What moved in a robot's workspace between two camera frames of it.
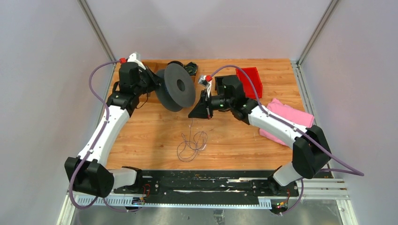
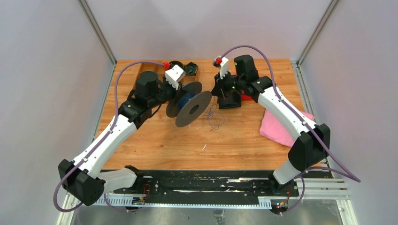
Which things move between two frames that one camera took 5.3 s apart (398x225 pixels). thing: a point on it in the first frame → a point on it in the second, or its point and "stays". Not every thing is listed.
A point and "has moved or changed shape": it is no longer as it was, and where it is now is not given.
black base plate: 209,187 stays
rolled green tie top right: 191,68 stays
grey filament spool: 179,90 has moved or changed shape
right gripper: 202,110 → 219,90
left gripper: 156,81 → 177,93
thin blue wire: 187,150 → 215,119
